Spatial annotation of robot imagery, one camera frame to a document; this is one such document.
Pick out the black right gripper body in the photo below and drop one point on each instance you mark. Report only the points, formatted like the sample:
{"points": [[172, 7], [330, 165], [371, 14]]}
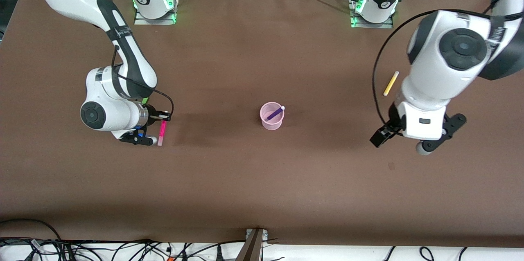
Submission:
{"points": [[152, 112]]}

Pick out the pink pen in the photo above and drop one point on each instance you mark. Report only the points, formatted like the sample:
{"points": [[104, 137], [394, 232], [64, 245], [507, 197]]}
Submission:
{"points": [[161, 136]]}

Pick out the purple pen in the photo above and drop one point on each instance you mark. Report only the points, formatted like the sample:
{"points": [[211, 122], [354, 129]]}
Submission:
{"points": [[275, 114]]}

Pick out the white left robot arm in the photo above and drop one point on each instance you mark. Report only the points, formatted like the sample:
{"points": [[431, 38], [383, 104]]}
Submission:
{"points": [[442, 68]]}

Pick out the pink pen holder cup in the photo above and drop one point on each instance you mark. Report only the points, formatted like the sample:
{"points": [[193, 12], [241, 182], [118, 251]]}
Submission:
{"points": [[272, 124]]}

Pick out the yellow pen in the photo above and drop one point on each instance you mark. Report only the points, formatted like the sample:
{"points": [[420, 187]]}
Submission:
{"points": [[391, 84]]}

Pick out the brown table cover sheet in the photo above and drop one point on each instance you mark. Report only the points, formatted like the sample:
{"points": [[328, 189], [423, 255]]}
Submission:
{"points": [[262, 191]]}

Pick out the dark support beam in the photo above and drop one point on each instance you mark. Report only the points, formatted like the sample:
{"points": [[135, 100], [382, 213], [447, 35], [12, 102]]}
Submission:
{"points": [[251, 248]]}

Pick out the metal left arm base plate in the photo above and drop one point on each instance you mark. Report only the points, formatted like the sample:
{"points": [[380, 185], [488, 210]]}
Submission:
{"points": [[372, 25]]}

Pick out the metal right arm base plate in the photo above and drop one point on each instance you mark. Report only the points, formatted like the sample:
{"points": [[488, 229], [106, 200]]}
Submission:
{"points": [[154, 21]]}

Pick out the metal table clamp bracket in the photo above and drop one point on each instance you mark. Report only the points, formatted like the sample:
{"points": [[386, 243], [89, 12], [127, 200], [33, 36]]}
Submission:
{"points": [[265, 234]]}

